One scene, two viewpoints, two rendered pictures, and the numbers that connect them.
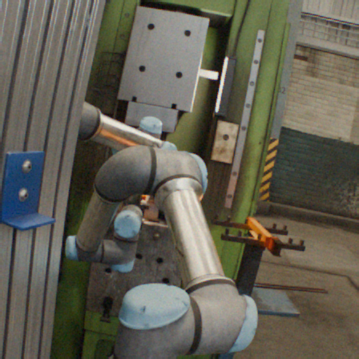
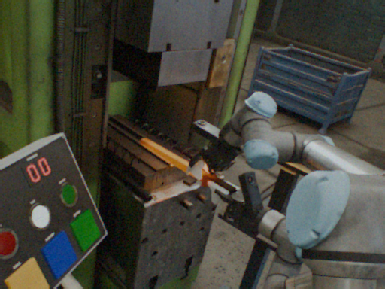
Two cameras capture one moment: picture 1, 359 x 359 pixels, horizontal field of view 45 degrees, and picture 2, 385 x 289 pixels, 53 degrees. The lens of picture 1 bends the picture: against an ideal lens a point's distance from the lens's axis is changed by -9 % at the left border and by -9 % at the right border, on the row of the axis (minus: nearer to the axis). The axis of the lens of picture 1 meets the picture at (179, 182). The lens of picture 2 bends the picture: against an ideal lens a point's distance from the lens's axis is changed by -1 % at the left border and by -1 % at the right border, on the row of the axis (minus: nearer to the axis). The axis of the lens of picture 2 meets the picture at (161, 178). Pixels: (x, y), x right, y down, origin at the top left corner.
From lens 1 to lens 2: 1.45 m
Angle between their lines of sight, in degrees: 48
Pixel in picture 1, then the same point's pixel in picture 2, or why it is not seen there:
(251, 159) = (235, 72)
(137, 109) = (171, 61)
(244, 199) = (226, 114)
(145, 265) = (186, 227)
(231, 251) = not seen: hidden behind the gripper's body
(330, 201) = not seen: hidden behind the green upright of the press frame
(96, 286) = (143, 275)
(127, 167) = not seen: outside the picture
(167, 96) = (203, 33)
